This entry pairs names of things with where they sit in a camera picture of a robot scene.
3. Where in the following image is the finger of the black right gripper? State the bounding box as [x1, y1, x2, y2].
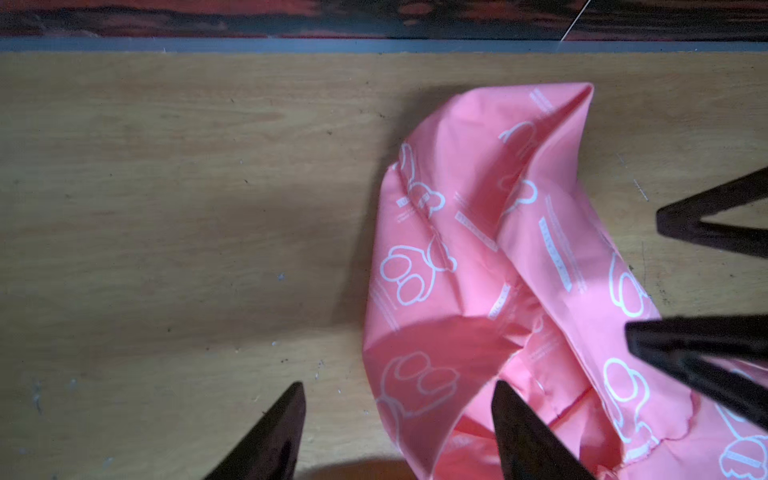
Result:
[624, 314, 767, 429]
[656, 168, 767, 259]

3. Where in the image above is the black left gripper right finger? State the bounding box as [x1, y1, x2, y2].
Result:
[491, 380, 594, 480]

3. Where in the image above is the pink printed jacket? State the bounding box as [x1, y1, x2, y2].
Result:
[363, 83, 767, 479]

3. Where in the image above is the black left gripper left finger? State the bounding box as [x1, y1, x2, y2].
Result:
[205, 382, 306, 480]

